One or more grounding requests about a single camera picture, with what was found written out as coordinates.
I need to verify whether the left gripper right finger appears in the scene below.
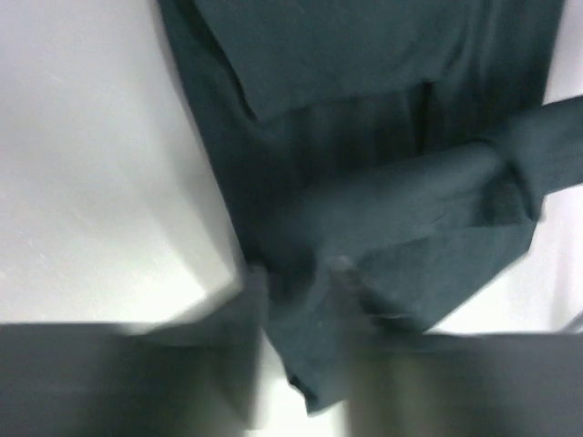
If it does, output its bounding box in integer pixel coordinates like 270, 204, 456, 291
336, 268, 583, 437

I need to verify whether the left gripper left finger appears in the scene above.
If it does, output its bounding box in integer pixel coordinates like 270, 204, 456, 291
1, 269, 269, 436

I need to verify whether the black t shirt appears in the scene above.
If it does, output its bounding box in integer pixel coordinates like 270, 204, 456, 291
159, 1, 582, 413

